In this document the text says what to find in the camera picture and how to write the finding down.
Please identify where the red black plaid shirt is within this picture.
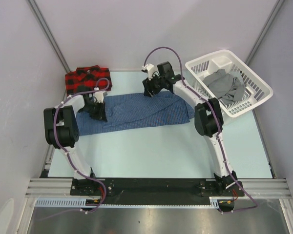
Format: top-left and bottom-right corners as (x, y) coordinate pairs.
(65, 65), (112, 95)

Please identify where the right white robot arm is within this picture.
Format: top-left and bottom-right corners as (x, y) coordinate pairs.
(142, 62), (237, 195)

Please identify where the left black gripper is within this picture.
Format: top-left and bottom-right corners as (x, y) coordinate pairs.
(80, 100), (107, 122)

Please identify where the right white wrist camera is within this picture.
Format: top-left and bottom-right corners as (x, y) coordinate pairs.
(141, 63), (157, 80)

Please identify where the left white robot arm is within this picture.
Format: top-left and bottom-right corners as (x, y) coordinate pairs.
(43, 86), (108, 195)

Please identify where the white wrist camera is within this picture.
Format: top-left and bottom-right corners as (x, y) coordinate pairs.
(141, 63), (157, 80)
(93, 87), (107, 103)

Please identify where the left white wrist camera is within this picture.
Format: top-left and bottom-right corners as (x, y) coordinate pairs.
(93, 87), (107, 103)

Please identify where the white slotted cable duct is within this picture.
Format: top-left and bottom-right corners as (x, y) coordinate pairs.
(35, 198), (219, 209)

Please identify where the blue checked shirt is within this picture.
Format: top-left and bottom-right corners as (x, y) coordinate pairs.
(76, 91), (194, 136)

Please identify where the white plastic basket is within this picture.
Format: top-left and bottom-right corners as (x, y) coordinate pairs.
(185, 50), (273, 124)

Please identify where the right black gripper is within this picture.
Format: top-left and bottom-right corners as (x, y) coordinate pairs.
(143, 72), (166, 98)

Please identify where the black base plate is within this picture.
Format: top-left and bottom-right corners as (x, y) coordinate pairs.
(70, 177), (245, 207)

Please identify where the grey shirt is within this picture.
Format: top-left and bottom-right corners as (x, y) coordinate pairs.
(203, 69), (246, 105)

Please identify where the aluminium rail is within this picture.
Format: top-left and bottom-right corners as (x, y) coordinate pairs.
(25, 178), (292, 199)

